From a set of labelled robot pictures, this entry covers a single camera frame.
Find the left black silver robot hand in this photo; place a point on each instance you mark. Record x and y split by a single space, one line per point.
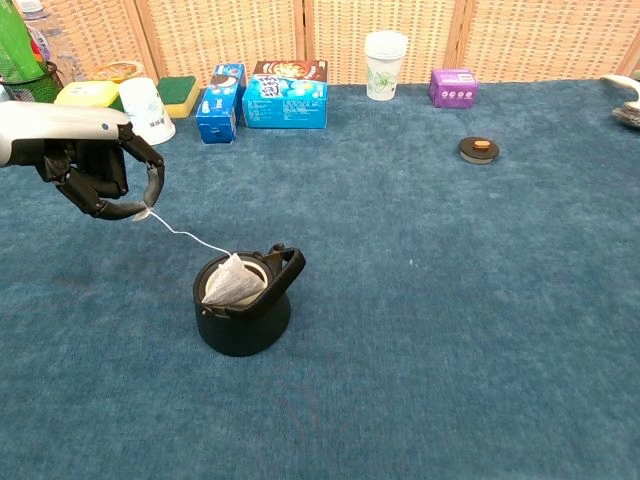
55 122

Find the black cast iron teapot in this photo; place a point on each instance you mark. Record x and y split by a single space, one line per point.
240 335

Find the black lid orange knob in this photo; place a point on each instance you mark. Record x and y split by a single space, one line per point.
476 152

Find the dark mesh pen holder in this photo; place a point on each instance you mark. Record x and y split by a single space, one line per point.
37 91

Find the green tub with yellow lid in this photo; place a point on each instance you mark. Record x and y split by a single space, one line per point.
85 93

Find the white wet wipes pack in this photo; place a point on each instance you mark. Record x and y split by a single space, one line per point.
3 94

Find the orange sealed food cup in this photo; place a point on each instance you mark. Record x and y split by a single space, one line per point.
115 71

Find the clear plastic water bottle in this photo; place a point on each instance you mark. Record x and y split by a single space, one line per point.
50 30

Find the upturned white paper cup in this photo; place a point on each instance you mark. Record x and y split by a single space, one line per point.
150 102

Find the green and yellow sponge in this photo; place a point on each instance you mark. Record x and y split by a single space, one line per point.
177 95

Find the narrow blue cookie box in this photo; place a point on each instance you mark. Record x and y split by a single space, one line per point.
217 112

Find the woven folding screen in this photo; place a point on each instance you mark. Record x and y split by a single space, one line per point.
225 30

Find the wide blue cookie box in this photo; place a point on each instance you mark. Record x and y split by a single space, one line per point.
285 105

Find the stack of white paper cups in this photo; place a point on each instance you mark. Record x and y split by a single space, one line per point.
384 70

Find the blue carpet table cover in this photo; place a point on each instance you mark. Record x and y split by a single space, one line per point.
400 300

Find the small purple box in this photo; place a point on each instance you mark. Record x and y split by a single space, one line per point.
452 90

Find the clear glass dish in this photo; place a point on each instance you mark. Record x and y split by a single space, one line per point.
627 116

